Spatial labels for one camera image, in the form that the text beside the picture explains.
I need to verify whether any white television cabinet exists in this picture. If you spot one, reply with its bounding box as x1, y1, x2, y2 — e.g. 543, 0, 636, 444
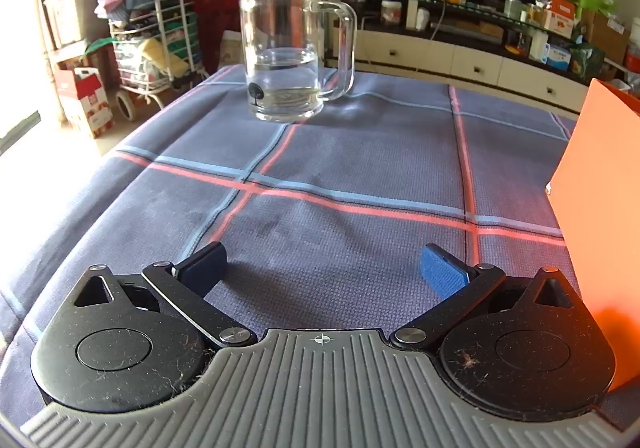
325, 2, 621, 101

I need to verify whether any red paper bag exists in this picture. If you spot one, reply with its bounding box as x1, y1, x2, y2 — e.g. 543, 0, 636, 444
192, 0, 246, 73

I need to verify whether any clear glass handled jar mug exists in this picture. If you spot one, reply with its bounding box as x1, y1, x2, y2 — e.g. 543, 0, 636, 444
239, 0, 358, 123

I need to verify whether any brown cardboard box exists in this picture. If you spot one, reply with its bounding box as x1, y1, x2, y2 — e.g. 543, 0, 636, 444
582, 10, 632, 63

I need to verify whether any blue white small box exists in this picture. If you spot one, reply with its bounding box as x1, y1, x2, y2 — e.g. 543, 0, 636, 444
546, 44, 573, 71

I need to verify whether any white wire shopping trolley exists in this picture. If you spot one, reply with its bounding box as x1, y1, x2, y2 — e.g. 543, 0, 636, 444
90, 0, 211, 121

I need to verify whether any white lidded clear jar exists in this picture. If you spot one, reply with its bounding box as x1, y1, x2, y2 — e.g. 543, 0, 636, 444
380, 0, 403, 26

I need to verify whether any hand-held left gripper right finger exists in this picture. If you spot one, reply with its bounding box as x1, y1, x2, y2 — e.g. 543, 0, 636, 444
390, 243, 573, 351

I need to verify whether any orange cardboard box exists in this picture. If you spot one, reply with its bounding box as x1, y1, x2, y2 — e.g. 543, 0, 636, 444
546, 78, 640, 431

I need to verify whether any green snack bag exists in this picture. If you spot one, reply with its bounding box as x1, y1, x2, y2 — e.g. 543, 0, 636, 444
570, 42, 606, 81

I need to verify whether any red white floor carton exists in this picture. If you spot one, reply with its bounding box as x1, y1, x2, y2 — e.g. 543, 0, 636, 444
54, 68, 115, 139

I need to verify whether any orange white small box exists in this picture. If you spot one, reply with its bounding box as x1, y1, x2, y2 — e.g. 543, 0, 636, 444
545, 0, 581, 38

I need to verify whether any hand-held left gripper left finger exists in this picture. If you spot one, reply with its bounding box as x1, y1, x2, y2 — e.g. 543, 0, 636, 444
74, 242, 258, 350

